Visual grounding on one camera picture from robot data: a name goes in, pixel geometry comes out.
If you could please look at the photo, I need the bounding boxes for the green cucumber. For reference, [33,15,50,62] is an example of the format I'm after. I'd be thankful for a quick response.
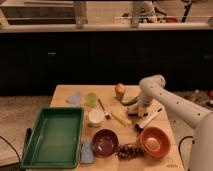
[120,96,138,106]

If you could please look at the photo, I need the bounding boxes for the green plastic tray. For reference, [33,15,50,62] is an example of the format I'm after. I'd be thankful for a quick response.
[21,107,84,169]

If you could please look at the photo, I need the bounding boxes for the bunch of dark grapes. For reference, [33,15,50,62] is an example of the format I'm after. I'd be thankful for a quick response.
[116,144,144,160]

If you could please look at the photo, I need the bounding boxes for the black cable left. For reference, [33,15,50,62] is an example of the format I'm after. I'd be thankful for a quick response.
[0,135,23,169]

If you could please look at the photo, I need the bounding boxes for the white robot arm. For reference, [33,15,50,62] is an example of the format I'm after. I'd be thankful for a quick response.
[138,75,213,171]

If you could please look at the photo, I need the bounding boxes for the white cup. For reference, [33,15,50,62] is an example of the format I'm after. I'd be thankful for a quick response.
[88,109,105,127]

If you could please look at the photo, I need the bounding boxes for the black cable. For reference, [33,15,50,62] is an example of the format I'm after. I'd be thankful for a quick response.
[0,135,23,169]
[177,135,195,164]

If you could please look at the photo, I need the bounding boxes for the black tool beside tray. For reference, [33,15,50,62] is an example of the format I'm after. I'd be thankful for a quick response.
[23,128,32,154]

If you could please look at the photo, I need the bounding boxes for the black cable right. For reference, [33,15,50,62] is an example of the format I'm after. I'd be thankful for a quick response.
[177,135,195,164]

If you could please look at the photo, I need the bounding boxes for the light blue cloth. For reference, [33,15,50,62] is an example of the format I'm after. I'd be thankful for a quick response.
[66,92,81,107]

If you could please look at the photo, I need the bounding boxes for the orange bowl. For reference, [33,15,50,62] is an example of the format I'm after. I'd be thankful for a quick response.
[139,127,171,159]

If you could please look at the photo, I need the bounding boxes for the green cup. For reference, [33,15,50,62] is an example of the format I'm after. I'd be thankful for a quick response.
[85,93,97,108]

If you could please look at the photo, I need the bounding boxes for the blue sponge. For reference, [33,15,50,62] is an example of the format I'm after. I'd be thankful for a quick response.
[80,140,95,164]

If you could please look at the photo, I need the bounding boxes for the purple bowl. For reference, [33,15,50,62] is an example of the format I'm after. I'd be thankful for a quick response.
[91,129,119,157]

